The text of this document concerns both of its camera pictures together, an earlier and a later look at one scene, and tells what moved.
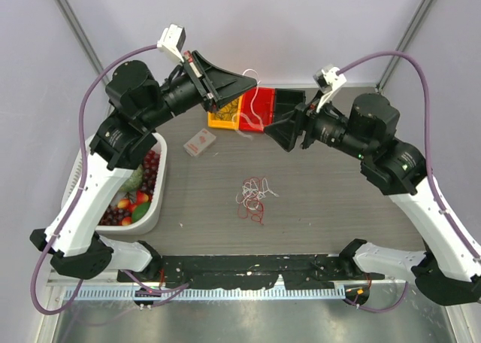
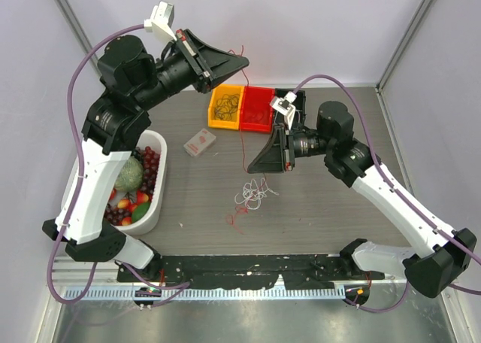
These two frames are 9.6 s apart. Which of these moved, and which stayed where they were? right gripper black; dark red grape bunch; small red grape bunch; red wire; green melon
Moved: red wire; right gripper black
Stayed: dark red grape bunch; small red grape bunch; green melon
